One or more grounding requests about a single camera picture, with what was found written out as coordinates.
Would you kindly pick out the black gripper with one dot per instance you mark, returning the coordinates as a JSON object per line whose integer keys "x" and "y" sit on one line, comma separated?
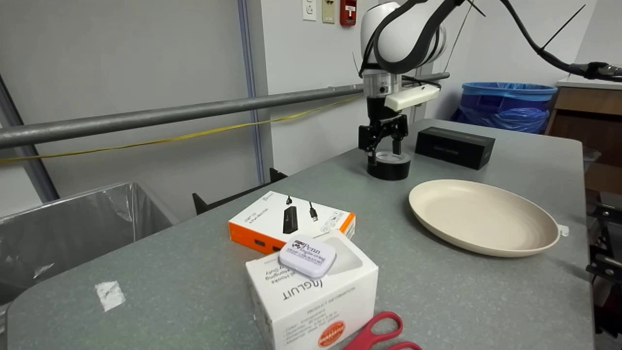
{"x": 388, "y": 119}

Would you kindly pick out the black masking tape roll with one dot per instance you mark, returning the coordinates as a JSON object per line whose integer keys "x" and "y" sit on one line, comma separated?
{"x": 388, "y": 170}

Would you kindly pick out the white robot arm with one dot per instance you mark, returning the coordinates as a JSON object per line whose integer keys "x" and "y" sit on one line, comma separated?
{"x": 394, "y": 32}

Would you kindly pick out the cream white round plate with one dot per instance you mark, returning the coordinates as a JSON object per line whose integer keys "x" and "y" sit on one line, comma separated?
{"x": 482, "y": 216}

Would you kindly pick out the white tape piece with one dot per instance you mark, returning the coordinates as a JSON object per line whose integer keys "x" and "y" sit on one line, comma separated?
{"x": 108, "y": 296}

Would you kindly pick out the black rectangular box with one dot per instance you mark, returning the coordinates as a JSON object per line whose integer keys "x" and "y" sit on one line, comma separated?
{"x": 452, "y": 148}

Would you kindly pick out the blue bin bag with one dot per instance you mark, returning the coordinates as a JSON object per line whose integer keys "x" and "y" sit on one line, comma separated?
{"x": 505, "y": 108}

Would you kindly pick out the small white tin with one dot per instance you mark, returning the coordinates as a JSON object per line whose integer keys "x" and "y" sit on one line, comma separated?
{"x": 307, "y": 257}

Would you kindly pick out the orange and white box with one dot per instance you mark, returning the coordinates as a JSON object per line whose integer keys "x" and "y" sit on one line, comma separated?
{"x": 264, "y": 216}

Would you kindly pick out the red fire alarm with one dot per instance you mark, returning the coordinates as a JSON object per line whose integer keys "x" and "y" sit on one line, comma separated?
{"x": 348, "y": 12}

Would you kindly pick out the grey vertical metal pole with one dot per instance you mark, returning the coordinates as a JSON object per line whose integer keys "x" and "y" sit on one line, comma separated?
{"x": 250, "y": 51}

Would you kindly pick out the white cardboard box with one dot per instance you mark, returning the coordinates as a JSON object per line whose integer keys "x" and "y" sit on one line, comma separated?
{"x": 311, "y": 304}

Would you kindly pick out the wooden desk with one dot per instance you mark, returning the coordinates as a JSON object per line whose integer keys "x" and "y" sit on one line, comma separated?
{"x": 583, "y": 104}

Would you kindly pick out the grey horizontal metal pipe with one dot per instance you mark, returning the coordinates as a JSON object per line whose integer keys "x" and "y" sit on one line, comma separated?
{"x": 161, "y": 117}

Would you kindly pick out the grey plastic bin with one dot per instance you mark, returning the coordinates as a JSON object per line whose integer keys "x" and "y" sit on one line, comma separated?
{"x": 64, "y": 234}

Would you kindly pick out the dark grey diagonal strut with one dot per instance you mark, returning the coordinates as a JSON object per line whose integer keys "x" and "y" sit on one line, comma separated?
{"x": 29, "y": 148}

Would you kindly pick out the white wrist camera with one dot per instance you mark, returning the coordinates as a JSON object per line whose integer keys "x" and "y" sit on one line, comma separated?
{"x": 414, "y": 96}

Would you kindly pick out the beige wall plate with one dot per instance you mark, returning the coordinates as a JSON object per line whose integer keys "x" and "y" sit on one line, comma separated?
{"x": 328, "y": 10}

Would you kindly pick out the white wall switch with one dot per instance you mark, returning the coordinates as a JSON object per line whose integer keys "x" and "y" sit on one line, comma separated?
{"x": 309, "y": 8}

